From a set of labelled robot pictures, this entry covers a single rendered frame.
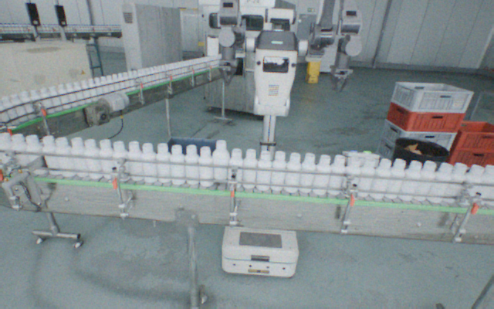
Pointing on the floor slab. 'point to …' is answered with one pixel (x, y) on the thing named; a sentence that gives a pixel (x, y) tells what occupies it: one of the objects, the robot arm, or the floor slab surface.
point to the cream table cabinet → (41, 66)
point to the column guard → (312, 72)
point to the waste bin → (440, 154)
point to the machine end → (241, 93)
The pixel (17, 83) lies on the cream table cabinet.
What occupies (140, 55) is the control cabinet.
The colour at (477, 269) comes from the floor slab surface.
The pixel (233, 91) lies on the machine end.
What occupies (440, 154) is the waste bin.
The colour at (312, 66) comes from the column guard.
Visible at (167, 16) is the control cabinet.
